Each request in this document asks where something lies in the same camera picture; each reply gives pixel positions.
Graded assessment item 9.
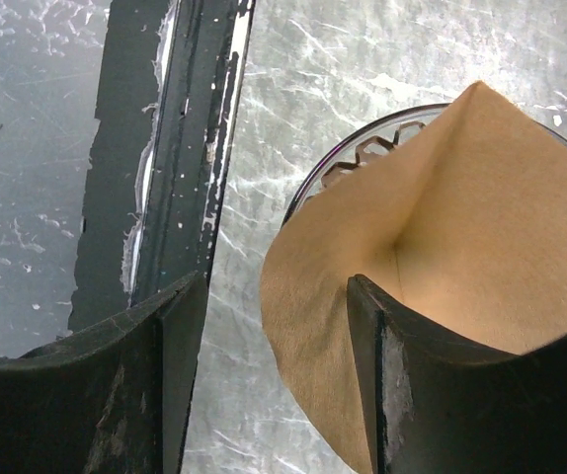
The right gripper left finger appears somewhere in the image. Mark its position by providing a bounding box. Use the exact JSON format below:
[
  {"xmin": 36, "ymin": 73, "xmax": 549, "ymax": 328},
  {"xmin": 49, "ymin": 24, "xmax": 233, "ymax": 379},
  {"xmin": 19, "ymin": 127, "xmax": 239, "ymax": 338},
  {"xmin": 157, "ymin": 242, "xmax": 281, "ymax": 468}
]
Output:
[{"xmin": 0, "ymin": 274, "xmax": 207, "ymax": 473}]

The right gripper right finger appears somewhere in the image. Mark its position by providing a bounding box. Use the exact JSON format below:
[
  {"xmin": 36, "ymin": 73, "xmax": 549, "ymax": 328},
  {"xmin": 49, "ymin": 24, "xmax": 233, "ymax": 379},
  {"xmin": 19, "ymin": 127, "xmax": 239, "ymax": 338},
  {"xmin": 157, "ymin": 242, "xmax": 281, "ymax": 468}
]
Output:
[{"xmin": 347, "ymin": 275, "xmax": 567, "ymax": 473}]

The clear glass ribbed dripper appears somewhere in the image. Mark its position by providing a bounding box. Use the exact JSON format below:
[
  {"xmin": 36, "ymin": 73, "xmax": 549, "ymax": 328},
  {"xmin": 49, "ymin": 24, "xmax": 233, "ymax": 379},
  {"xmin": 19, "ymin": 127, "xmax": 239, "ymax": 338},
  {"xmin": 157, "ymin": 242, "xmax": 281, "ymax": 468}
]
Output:
[{"xmin": 282, "ymin": 91, "xmax": 567, "ymax": 235}]

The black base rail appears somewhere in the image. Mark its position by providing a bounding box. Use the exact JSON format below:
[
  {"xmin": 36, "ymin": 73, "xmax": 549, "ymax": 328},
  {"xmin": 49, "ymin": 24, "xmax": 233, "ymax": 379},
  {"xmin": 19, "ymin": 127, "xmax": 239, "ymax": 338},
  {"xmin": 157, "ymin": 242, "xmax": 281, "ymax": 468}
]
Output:
[{"xmin": 68, "ymin": 1, "xmax": 254, "ymax": 332}]

